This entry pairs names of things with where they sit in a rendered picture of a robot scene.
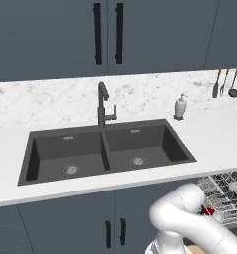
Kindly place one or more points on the hanging dark spatula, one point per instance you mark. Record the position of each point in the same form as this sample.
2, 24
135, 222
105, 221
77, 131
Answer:
216, 89

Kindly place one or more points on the small red object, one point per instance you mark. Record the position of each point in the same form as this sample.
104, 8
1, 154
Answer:
207, 210

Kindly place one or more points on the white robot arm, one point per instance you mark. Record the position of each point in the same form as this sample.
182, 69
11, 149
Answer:
176, 215

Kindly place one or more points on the hanging dark fork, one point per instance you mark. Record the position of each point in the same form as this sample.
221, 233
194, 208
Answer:
223, 86

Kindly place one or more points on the dark grey sink tap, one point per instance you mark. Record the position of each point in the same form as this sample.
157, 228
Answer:
102, 109

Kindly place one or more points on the slate blue drawer unit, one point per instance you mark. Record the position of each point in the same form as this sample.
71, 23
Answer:
7, 231

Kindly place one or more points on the slate blue base cupboard door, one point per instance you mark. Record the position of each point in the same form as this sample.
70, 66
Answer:
67, 225
133, 211

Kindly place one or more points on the narrow slate blue cupboard door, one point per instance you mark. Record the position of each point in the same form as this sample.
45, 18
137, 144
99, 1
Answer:
229, 33

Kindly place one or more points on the white soap dispenser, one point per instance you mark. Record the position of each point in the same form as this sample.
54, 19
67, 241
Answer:
180, 107

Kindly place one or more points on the dark grey double sink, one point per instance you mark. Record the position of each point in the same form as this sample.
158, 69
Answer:
100, 155

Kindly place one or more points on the wide slate blue cupboard door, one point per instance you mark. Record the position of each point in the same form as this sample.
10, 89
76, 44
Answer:
44, 36

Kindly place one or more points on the slate blue wall cupboard door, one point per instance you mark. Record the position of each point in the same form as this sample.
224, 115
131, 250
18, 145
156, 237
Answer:
163, 33

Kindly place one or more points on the hanging dark ladle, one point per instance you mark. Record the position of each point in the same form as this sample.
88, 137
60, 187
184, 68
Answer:
233, 91

